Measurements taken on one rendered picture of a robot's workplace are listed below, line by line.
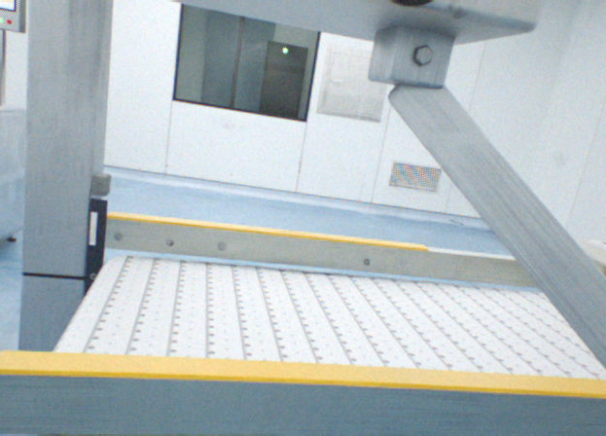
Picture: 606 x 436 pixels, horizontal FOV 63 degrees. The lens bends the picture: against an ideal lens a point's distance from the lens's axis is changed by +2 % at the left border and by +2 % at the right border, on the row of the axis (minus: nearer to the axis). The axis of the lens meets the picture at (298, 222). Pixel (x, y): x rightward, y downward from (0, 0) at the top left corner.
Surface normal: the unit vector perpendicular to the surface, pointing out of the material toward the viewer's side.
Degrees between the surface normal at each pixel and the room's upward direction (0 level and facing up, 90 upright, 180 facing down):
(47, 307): 90
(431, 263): 90
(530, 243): 87
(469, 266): 90
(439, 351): 0
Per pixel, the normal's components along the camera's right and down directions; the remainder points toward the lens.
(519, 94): 0.09, 0.25
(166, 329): 0.16, -0.96
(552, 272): -0.37, 0.11
